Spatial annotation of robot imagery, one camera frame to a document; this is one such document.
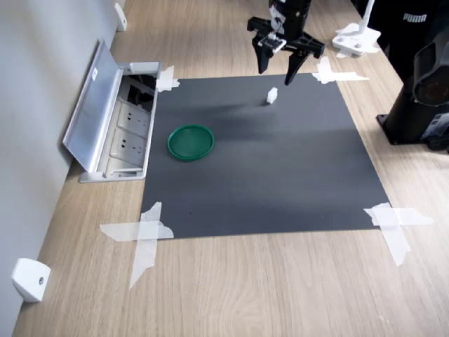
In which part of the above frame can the white taped stand bracket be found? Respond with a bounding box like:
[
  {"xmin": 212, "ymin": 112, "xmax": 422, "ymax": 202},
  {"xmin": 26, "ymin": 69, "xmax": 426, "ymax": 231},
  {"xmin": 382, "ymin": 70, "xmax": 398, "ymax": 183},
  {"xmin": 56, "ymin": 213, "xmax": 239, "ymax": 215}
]
[{"xmin": 331, "ymin": 0, "xmax": 382, "ymax": 59}]

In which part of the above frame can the white camera box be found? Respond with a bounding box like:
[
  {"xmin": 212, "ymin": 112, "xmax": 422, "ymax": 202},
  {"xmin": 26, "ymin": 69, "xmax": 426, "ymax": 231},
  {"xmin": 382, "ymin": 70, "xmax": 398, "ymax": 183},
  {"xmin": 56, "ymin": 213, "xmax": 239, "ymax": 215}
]
[{"xmin": 257, "ymin": 32, "xmax": 288, "ymax": 53}]

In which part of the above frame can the black fabric with white logo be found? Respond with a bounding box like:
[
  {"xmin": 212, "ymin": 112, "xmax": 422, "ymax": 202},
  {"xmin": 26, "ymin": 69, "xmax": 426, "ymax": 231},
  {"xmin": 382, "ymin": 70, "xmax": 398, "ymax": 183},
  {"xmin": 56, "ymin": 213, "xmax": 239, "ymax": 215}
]
[{"xmin": 377, "ymin": 0, "xmax": 441, "ymax": 84}]

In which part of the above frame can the silver cable duct box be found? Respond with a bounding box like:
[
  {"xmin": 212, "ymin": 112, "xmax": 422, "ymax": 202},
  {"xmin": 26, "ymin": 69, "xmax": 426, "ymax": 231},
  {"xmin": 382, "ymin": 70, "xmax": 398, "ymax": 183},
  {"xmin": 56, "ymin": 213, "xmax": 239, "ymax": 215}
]
[{"xmin": 62, "ymin": 38, "xmax": 164, "ymax": 184}]

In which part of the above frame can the white tape cross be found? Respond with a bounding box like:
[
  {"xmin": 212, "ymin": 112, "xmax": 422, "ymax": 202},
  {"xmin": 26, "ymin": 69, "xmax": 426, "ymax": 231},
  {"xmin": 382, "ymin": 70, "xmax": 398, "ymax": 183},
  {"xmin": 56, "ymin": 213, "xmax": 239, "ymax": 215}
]
[
  {"xmin": 363, "ymin": 201, "xmax": 434, "ymax": 267},
  {"xmin": 155, "ymin": 65, "xmax": 182, "ymax": 93},
  {"xmin": 311, "ymin": 55, "xmax": 371, "ymax": 85},
  {"xmin": 99, "ymin": 201, "xmax": 175, "ymax": 290}
]

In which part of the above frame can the dark grey mat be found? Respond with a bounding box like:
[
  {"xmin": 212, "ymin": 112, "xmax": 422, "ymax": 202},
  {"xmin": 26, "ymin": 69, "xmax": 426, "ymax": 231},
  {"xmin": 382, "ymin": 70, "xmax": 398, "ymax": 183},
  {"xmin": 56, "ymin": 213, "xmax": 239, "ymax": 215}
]
[{"xmin": 141, "ymin": 72, "xmax": 391, "ymax": 240}]

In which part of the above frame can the white camera cable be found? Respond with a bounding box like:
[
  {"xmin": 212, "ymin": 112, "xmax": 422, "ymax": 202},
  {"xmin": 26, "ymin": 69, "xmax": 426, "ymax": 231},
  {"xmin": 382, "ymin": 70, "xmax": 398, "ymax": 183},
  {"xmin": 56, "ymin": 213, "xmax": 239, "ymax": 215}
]
[{"xmin": 269, "ymin": 0, "xmax": 286, "ymax": 36}]

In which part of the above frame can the grey desk partition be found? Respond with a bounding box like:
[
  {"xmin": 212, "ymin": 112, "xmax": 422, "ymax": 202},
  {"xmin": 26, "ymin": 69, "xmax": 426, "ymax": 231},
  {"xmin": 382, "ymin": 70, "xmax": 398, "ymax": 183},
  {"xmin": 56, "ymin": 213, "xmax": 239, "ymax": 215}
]
[{"xmin": 0, "ymin": 0, "xmax": 119, "ymax": 337}]

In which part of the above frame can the white partition bracket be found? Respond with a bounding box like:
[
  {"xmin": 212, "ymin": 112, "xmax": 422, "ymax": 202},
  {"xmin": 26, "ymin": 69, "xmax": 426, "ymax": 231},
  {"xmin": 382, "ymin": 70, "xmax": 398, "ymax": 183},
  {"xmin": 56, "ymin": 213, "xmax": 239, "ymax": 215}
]
[
  {"xmin": 11, "ymin": 258, "xmax": 52, "ymax": 303},
  {"xmin": 114, "ymin": 2, "xmax": 128, "ymax": 32}
]

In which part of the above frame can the round green lid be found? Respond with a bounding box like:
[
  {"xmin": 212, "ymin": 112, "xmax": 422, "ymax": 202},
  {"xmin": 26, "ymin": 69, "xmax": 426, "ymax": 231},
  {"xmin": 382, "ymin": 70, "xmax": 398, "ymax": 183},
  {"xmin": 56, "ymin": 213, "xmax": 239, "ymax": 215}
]
[{"xmin": 167, "ymin": 124, "xmax": 215, "ymax": 164}]

